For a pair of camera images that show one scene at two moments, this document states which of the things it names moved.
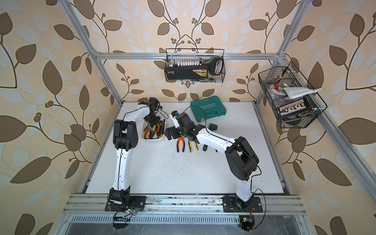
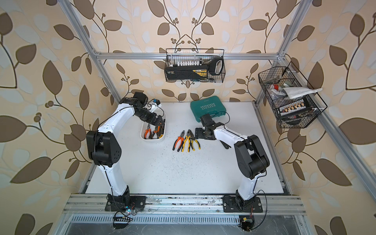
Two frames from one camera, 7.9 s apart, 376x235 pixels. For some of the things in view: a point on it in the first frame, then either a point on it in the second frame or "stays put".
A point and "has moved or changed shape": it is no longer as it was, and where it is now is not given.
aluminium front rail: (182, 204) stays put
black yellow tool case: (186, 72) stays put
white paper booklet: (295, 92) stays put
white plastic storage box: (143, 127) stays put
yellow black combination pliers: (190, 147) has moved or changed shape
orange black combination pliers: (178, 142) has moved or changed shape
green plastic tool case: (206, 108) stays put
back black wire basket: (192, 65) stays put
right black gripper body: (177, 132) to (201, 133)
